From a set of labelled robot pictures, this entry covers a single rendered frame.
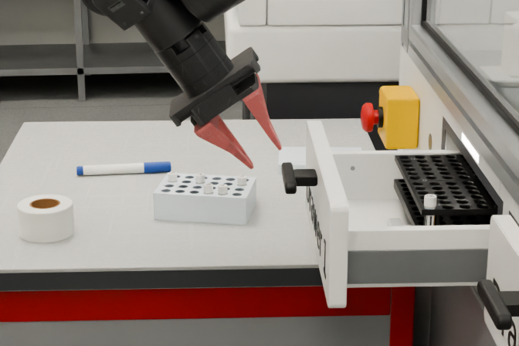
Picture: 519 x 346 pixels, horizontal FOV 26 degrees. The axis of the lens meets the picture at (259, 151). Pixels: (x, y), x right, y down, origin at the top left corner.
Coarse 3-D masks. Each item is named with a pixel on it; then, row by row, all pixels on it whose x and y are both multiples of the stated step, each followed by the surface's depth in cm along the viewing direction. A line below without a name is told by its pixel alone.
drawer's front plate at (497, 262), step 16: (496, 224) 102; (512, 224) 101; (496, 240) 102; (512, 240) 98; (496, 256) 102; (512, 256) 97; (496, 272) 102; (512, 272) 97; (496, 288) 102; (512, 288) 97; (496, 336) 103
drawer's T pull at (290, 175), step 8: (288, 168) 121; (288, 176) 119; (296, 176) 119; (304, 176) 119; (312, 176) 119; (288, 184) 117; (296, 184) 117; (304, 184) 119; (312, 184) 119; (288, 192) 117
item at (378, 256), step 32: (352, 160) 132; (384, 160) 132; (352, 192) 133; (384, 192) 134; (352, 224) 126; (384, 224) 126; (352, 256) 110; (384, 256) 110; (416, 256) 110; (448, 256) 110; (480, 256) 110
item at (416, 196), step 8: (400, 160) 128; (408, 160) 128; (400, 168) 126; (408, 168) 125; (416, 168) 125; (408, 176) 122; (416, 176) 123; (408, 184) 121; (416, 184) 121; (424, 184) 120; (416, 192) 118; (424, 192) 118; (416, 200) 116; (424, 208) 114
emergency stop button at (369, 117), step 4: (364, 104) 153; (368, 104) 152; (364, 108) 152; (368, 108) 152; (372, 108) 152; (364, 112) 152; (368, 112) 151; (372, 112) 151; (376, 112) 152; (364, 116) 152; (368, 116) 151; (372, 116) 151; (376, 116) 152; (364, 120) 152; (368, 120) 151; (372, 120) 151; (376, 120) 152; (364, 124) 152; (368, 124) 152; (372, 124) 152; (364, 128) 152; (368, 128) 152; (372, 128) 152
